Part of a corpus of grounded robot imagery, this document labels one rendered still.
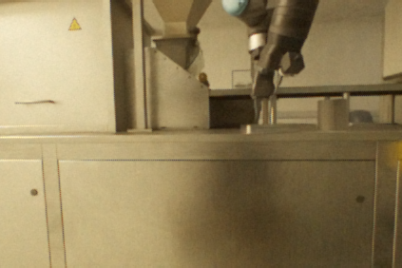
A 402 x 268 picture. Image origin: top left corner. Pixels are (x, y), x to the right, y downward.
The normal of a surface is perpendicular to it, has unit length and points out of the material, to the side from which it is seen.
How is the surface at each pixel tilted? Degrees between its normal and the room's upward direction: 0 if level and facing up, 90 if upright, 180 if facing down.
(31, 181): 90
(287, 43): 122
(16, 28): 90
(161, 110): 90
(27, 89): 90
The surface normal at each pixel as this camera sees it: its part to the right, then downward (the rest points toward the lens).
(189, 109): -0.11, 0.07
